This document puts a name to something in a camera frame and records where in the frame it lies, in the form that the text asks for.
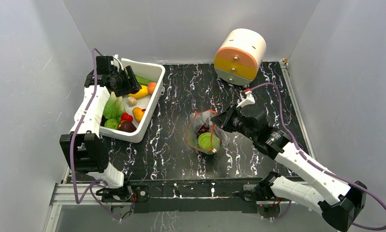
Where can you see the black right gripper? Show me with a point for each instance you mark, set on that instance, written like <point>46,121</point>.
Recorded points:
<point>230,118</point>

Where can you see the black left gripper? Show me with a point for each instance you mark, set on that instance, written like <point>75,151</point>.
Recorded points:
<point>132,85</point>

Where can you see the dark purple grape bunch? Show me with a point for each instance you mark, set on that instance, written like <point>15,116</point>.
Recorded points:
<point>204,129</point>

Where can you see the clear zip top bag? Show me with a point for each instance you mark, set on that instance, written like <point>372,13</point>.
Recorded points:
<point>197,119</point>

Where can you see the yellow lemon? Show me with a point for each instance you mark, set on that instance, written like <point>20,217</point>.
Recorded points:
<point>143,92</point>

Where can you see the green cabbage ball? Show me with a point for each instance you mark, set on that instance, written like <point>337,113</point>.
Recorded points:
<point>209,143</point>

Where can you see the green lettuce leaf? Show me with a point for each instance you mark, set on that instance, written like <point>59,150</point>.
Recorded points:
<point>114,107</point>

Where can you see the orange peach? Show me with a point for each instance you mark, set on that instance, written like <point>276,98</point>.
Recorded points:
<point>151,87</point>

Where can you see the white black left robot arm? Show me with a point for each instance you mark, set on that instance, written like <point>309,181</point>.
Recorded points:
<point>82,147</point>

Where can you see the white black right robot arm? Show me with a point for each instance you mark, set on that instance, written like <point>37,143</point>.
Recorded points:
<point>338,202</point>

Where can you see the beige garlic bulb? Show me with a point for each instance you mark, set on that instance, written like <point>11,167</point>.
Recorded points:
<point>131,101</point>

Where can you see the dark green leaf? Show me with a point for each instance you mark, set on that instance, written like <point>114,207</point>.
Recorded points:
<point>142,81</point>

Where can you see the red pepper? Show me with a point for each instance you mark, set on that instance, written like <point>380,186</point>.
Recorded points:
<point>126,117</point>

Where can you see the white plastic bin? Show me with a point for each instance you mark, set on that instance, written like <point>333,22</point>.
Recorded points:
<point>150,71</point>

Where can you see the orange mango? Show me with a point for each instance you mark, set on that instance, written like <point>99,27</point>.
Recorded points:
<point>138,114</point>

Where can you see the small green sprout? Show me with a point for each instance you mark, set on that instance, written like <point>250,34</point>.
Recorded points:
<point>111,124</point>

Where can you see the dark red plum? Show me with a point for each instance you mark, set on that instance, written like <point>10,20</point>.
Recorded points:
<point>126,126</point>

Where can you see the round pastel drawer cabinet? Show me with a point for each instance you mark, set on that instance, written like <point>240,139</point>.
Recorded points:
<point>238,59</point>

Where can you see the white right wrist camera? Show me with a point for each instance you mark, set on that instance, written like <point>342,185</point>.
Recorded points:
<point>246,99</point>

